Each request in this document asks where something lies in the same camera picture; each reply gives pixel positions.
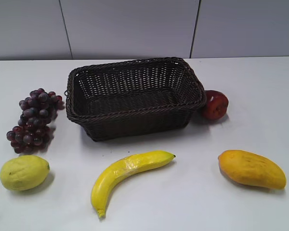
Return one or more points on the dark red apple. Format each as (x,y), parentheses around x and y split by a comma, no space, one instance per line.
(216,105)

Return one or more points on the purple grape bunch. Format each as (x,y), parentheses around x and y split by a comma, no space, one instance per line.
(33,130)

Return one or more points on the orange yellow mango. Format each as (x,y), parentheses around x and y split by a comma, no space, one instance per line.
(251,169)

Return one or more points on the yellow plastic banana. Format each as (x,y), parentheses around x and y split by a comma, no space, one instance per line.
(119,171)

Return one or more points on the yellow green lemon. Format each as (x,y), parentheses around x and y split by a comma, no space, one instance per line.
(24,172)

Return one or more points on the dark woven wicker basket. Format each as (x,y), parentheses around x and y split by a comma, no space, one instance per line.
(134,97)

